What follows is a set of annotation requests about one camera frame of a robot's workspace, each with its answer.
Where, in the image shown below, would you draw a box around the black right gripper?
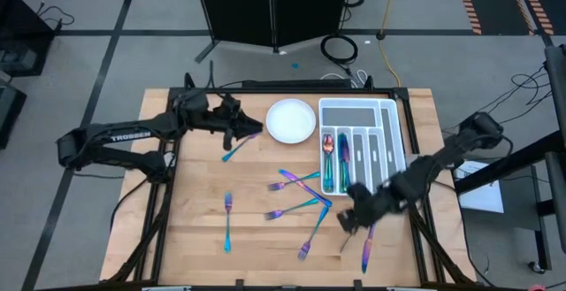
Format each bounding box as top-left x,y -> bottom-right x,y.
337,173 -> 410,235

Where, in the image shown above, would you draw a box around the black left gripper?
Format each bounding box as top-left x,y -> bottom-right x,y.
206,94 -> 265,140

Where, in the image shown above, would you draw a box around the iridescent rainbow fork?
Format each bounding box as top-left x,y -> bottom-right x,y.
264,197 -> 320,221
266,171 -> 322,193
220,132 -> 263,164
296,205 -> 331,262
223,192 -> 234,255

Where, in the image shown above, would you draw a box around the iridescent rainbow knife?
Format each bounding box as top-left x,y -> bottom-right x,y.
278,168 -> 334,208
337,132 -> 353,194
360,222 -> 377,275

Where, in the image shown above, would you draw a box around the white round plate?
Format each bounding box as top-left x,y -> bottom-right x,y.
265,98 -> 317,145

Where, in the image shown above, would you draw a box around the black power strip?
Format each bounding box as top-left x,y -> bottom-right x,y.
241,78 -> 353,89

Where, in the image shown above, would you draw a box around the white cutlery tray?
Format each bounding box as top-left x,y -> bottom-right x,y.
317,97 -> 408,197

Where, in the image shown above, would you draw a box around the black folding room divider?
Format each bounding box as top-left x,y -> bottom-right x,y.
192,0 -> 355,65

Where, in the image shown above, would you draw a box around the white paper sheet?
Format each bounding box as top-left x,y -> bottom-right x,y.
453,160 -> 506,215

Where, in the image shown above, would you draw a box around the black metal stand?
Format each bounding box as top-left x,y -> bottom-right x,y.
454,44 -> 566,277

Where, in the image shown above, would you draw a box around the black box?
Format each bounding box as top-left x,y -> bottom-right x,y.
0,82 -> 27,149

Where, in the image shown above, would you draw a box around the black cabinet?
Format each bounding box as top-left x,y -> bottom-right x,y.
0,0 -> 57,78

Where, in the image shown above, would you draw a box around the white cable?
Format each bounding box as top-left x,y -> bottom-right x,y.
320,68 -> 369,89

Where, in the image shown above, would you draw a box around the coiled black cable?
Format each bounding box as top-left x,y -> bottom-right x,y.
319,33 -> 359,65

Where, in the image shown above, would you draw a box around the black power cable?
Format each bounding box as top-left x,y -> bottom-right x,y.
109,176 -> 150,235

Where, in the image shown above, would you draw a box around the yellow cable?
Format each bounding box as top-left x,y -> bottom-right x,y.
377,0 -> 404,88

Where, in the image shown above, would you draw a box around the black floor cable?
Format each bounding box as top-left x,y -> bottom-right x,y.
35,1 -> 75,30

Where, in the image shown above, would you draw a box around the black floor cables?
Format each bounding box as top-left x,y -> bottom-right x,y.
499,62 -> 555,125

